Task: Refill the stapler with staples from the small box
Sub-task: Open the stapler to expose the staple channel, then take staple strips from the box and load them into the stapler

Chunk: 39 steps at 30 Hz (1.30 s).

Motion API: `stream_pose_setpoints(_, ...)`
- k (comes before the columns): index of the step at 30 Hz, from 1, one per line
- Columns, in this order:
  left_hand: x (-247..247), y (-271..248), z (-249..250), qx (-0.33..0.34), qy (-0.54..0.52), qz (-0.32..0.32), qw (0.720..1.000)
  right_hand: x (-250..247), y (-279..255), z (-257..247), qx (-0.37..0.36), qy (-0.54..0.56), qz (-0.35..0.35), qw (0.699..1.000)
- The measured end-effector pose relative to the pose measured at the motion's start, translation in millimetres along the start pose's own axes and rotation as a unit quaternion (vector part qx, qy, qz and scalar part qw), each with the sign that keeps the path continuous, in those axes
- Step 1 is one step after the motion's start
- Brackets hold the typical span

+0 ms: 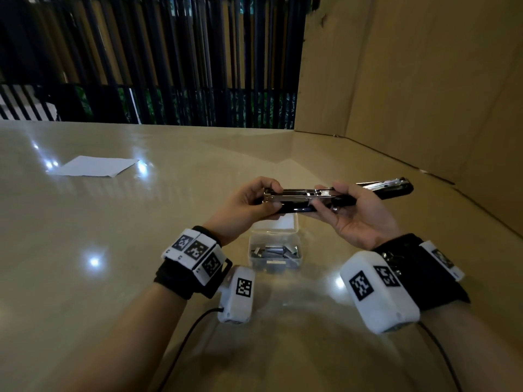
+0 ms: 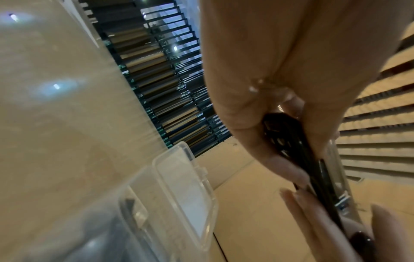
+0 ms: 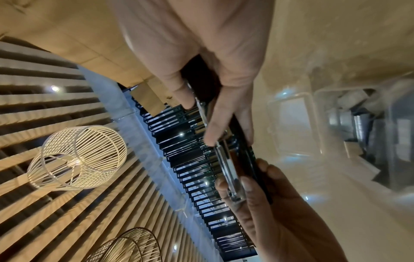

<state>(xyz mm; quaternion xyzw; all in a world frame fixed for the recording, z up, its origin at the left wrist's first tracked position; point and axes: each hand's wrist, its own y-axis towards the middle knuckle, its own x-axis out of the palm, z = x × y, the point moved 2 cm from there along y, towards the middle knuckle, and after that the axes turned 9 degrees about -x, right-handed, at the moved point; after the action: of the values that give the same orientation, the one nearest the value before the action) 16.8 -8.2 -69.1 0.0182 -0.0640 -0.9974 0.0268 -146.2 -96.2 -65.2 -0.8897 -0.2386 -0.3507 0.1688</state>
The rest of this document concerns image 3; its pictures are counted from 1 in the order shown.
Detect person's left hand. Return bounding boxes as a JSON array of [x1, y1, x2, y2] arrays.
[[214, 158, 349, 262]]

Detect pile of staples strips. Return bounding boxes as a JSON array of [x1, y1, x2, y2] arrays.
[[336, 88, 414, 190]]

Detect black stapler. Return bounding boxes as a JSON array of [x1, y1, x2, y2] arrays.
[[181, 56, 274, 205]]

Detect bronze wire pendant lamp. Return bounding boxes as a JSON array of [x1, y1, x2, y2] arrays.
[[85, 227, 160, 262]]

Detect white wire pendant lamp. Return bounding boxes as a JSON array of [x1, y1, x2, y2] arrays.
[[27, 125, 129, 191]]

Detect clear plastic box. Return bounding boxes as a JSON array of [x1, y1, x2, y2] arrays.
[[267, 79, 414, 193]]

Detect person's right hand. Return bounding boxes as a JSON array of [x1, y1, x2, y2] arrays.
[[108, 0, 276, 147]]

